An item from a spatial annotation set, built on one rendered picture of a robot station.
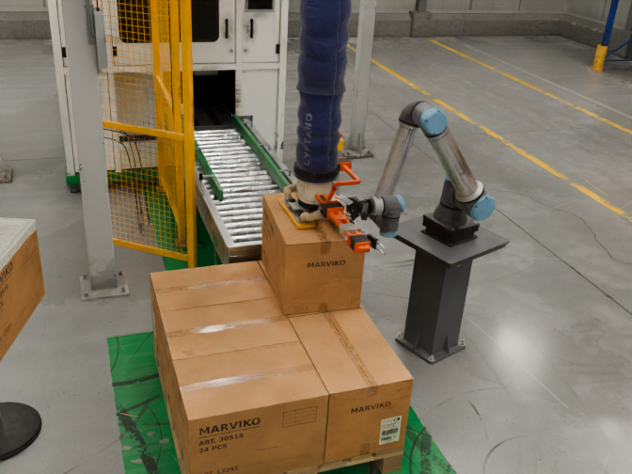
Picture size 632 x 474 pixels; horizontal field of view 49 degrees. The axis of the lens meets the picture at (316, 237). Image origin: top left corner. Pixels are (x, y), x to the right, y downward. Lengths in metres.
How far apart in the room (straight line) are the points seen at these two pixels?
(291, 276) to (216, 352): 0.51
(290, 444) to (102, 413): 1.12
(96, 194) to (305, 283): 1.63
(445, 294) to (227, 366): 1.43
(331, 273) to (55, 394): 1.60
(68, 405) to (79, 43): 1.96
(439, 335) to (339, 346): 1.02
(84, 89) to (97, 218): 0.82
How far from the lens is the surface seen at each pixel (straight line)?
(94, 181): 4.43
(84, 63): 4.21
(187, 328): 3.38
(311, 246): 3.30
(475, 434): 3.77
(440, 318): 4.07
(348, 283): 3.46
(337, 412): 3.09
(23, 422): 3.80
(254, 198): 4.70
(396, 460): 3.44
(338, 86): 3.28
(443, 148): 3.39
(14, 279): 3.25
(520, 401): 4.06
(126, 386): 3.94
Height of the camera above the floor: 2.46
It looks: 27 degrees down
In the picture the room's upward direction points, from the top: 4 degrees clockwise
